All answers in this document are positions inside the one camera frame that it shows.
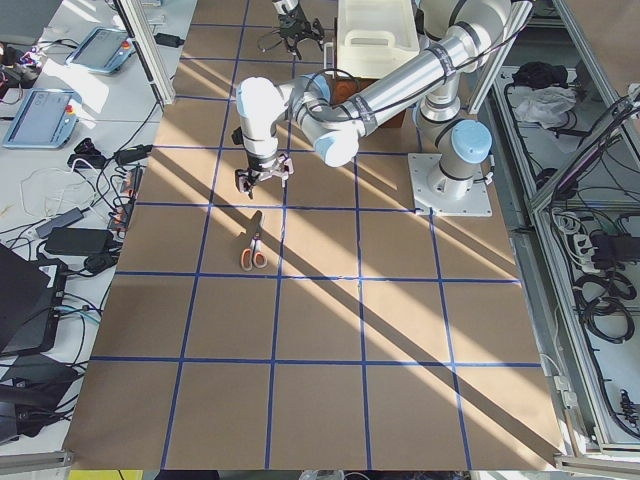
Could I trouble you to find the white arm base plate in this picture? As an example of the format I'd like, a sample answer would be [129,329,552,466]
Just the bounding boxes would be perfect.
[408,153,492,217]

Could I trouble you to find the grey orange scissors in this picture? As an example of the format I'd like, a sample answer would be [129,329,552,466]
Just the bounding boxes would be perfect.
[240,210,268,271]

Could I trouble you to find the blue teach pendant near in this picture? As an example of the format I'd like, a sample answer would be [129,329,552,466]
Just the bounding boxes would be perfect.
[2,88,82,149]

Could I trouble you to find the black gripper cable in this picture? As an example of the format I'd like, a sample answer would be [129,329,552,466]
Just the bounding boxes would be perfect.
[258,28,286,54]

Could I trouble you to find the dark wooden drawer cabinet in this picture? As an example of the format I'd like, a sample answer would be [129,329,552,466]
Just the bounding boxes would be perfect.
[329,69,409,130]

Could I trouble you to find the blue teach pendant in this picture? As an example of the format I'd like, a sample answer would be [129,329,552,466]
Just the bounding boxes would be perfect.
[65,27,135,75]
[2,88,82,149]

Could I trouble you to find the black laptop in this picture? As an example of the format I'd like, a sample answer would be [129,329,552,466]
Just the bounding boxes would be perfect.
[1,246,68,357]

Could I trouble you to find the black power adapter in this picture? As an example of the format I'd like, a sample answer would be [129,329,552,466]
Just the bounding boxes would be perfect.
[44,228,113,256]

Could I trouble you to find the blue teach pendant far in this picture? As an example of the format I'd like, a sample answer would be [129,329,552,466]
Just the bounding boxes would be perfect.
[65,27,135,75]

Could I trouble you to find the white plastic bin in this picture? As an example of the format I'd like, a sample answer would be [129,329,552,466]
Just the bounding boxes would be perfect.
[335,0,421,79]

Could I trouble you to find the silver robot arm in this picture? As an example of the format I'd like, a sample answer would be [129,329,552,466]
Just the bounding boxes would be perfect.
[233,1,514,197]
[272,0,325,60]

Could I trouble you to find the aluminium frame post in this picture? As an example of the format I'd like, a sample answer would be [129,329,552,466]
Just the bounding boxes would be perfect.
[114,0,175,106]

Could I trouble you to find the white drawer handle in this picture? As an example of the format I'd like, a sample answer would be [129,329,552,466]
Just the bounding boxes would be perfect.
[323,41,335,72]

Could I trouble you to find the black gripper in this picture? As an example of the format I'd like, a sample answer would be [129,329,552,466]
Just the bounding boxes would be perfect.
[235,153,293,199]
[278,13,324,58]

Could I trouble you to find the black white cloth pile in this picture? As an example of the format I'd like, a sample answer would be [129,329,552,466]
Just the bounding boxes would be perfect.
[512,61,576,129]

